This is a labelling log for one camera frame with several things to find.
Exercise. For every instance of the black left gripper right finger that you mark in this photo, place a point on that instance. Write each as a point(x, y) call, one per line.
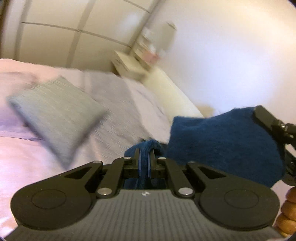
point(156, 170)

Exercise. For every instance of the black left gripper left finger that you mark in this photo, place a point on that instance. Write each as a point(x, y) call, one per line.
point(132, 164)

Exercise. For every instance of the dark blue fleece garment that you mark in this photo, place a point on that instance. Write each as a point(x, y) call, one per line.
point(233, 142)

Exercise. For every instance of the right hand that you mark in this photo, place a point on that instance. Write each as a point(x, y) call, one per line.
point(285, 222)

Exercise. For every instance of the white striped bed sheet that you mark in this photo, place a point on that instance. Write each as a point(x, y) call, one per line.
point(133, 115)

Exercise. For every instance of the cream bed headboard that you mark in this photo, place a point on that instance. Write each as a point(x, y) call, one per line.
point(171, 98)

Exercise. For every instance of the grey striped pillow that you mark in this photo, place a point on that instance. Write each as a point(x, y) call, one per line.
point(59, 113)

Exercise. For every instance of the pink textured bedspread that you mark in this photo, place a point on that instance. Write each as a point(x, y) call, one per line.
point(24, 159)

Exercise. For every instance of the oval table mirror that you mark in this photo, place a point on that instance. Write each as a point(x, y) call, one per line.
point(167, 38)

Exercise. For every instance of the white wardrobe with panels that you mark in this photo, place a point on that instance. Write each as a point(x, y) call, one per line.
point(71, 34)

